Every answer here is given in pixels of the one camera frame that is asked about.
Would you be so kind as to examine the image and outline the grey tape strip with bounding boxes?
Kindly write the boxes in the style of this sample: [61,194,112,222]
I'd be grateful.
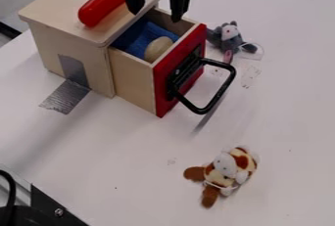
[37,54,93,115]

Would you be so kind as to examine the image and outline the red toy sausage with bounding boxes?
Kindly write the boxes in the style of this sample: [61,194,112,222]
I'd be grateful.
[76,0,128,28]

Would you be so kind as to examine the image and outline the beige toy egg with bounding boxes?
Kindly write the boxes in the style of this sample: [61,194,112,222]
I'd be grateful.
[142,35,176,64]

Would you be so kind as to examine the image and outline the blue cloth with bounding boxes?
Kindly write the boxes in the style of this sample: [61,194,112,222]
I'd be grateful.
[111,17,182,62]

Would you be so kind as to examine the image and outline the brown and white plush dog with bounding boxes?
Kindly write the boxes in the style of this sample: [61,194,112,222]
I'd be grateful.
[181,146,263,209]

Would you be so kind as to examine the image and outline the red-fronted wooden drawer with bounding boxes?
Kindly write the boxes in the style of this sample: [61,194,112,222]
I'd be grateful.
[106,7,239,118]

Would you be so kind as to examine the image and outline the grey plush animal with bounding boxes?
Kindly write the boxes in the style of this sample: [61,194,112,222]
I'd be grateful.
[205,21,260,65]

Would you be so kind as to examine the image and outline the wooden cabinet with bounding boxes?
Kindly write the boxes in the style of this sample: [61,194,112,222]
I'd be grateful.
[17,0,164,99]

